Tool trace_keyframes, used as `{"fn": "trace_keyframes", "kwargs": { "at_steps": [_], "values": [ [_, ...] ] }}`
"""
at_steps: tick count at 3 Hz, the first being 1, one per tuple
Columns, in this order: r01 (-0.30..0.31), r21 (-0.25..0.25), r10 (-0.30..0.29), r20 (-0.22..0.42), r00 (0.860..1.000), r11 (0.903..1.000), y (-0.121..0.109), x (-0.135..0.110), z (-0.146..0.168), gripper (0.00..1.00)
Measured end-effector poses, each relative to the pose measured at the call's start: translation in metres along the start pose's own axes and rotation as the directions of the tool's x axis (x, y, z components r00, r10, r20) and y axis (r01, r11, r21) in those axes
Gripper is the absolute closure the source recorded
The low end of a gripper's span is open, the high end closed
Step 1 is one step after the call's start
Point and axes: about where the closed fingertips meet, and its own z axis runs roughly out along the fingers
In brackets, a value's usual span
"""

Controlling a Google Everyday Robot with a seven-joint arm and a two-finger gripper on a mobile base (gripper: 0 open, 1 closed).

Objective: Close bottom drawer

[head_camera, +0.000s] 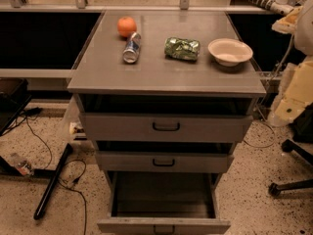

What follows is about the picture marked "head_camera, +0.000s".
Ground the grey bottom drawer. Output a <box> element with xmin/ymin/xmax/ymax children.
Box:
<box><xmin>98</xmin><ymin>172</ymin><xmax>231</xmax><ymax>235</ymax></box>

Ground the white power strip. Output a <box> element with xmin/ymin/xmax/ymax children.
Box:
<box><xmin>247</xmin><ymin>0</ymin><xmax>293</xmax><ymax>16</ymax></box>

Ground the grey drawer cabinet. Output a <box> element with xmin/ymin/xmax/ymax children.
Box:
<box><xmin>67</xmin><ymin>9</ymin><xmax>267</xmax><ymax>235</ymax></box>

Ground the black box on left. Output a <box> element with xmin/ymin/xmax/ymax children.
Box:
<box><xmin>0</xmin><ymin>78</ymin><xmax>31</xmax><ymax>135</ymax></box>

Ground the grey middle drawer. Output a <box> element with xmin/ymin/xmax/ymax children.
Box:
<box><xmin>96</xmin><ymin>151</ymin><xmax>234</xmax><ymax>173</ymax></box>

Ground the grey drawer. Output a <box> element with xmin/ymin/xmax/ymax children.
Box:
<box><xmin>96</xmin><ymin>151</ymin><xmax>234</xmax><ymax>173</ymax></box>
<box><xmin>98</xmin><ymin>172</ymin><xmax>231</xmax><ymax>235</ymax></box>
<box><xmin>79</xmin><ymin>113</ymin><xmax>252</xmax><ymax>143</ymax></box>

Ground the white paper bowl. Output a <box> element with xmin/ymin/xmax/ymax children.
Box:
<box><xmin>207</xmin><ymin>38</ymin><xmax>253</xmax><ymax>67</ymax></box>

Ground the orange fruit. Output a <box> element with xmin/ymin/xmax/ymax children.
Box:
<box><xmin>117</xmin><ymin>17</ymin><xmax>137</xmax><ymax>37</ymax></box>

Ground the green chip bag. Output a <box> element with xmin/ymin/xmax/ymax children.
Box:
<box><xmin>164</xmin><ymin>37</ymin><xmax>201</xmax><ymax>62</ymax></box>

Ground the grey top drawer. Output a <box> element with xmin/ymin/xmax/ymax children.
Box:
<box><xmin>79</xmin><ymin>113</ymin><xmax>252</xmax><ymax>143</ymax></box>

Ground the black floor cable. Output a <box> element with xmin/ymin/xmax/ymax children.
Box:
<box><xmin>19</xmin><ymin>113</ymin><xmax>88</xmax><ymax>235</ymax></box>

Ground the black office chair base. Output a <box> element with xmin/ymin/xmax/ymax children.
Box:
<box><xmin>267</xmin><ymin>138</ymin><xmax>313</xmax><ymax>198</ymax></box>

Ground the white cable on right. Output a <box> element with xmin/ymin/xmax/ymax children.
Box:
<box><xmin>243</xmin><ymin>32</ymin><xmax>296</xmax><ymax>150</ymax></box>

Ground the black stand leg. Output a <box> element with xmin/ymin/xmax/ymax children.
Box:
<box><xmin>33</xmin><ymin>144</ymin><xmax>72</xmax><ymax>220</ymax></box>

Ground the clear plastic bottle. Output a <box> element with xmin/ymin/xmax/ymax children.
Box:
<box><xmin>11</xmin><ymin>153</ymin><xmax>33</xmax><ymax>176</ymax></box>

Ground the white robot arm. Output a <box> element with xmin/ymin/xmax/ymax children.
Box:
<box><xmin>267</xmin><ymin>0</ymin><xmax>313</xmax><ymax>127</ymax></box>

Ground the blue soda can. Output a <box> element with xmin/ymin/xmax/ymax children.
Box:
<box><xmin>123</xmin><ymin>32</ymin><xmax>141</xmax><ymax>64</ymax></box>

